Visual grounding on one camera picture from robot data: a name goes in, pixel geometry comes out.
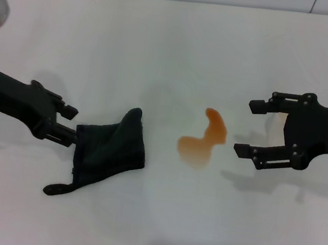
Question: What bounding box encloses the white paper cup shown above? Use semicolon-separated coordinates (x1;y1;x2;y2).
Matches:
265;111;289;148

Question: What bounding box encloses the dark blue rag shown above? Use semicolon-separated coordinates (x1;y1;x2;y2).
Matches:
41;96;154;208

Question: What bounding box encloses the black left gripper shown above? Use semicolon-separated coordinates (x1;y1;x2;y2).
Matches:
0;68;86;149

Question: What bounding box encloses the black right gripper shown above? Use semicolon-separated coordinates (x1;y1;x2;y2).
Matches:
230;86;328;180

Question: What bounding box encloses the orange liquid stain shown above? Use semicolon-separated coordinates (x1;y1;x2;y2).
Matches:
174;104;232;174

